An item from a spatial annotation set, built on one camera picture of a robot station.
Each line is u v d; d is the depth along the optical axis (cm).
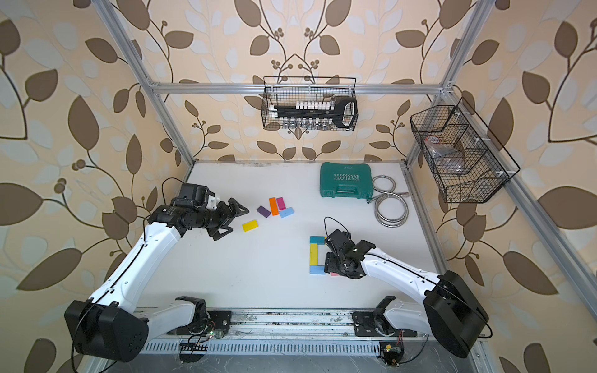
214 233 70
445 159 70
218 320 75
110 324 38
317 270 86
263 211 102
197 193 62
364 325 73
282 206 104
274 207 104
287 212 102
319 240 93
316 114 85
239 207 72
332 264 75
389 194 103
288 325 75
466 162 72
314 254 89
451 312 41
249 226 99
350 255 61
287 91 91
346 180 108
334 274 75
